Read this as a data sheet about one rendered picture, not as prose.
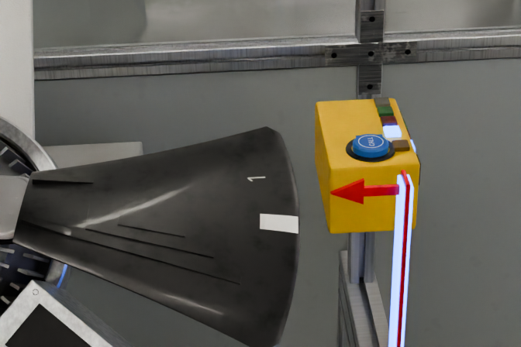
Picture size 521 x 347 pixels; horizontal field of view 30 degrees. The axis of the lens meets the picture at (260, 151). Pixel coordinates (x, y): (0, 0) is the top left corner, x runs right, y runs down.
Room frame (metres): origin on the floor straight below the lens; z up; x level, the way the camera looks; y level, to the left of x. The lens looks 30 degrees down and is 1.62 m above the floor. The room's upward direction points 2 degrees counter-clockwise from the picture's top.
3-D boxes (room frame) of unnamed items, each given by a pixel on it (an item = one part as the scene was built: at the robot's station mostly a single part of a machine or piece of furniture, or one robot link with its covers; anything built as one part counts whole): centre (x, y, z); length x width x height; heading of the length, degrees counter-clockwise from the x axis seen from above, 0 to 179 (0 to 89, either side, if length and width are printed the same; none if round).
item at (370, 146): (0.94, -0.12, 1.08); 0.04 x 0.04 x 0.02
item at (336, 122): (0.98, -0.12, 1.02); 0.16 x 0.10 x 0.11; 2
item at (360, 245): (0.98, -0.12, 0.92); 0.03 x 0.03 x 0.12; 2
